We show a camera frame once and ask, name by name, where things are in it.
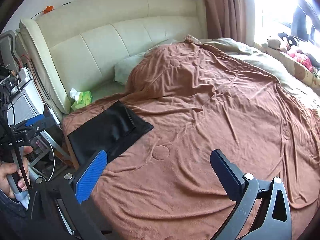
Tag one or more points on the pale green pillow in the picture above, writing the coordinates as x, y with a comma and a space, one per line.
124, 67

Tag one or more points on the black mesh shorts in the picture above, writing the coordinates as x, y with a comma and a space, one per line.
113, 131

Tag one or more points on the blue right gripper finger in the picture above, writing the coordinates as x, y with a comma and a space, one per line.
40, 122

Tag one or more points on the pinkish brown curtain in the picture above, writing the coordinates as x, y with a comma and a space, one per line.
231, 19

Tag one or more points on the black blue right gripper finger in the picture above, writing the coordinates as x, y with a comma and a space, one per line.
273, 218
54, 210

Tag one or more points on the green tissue pack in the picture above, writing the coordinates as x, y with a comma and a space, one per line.
81, 99

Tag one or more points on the plush toys by window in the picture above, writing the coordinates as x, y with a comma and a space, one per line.
303, 52

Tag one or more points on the pale green bed sheet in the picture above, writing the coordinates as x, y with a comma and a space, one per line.
271, 65

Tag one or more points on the cream leather headboard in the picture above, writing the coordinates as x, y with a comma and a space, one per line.
76, 46

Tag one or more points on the brown terry bed blanket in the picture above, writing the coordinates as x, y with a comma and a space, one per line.
198, 99

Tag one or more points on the white bedside table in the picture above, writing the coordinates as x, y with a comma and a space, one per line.
49, 159

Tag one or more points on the patterned cream quilt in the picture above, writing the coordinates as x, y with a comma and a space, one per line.
297, 64

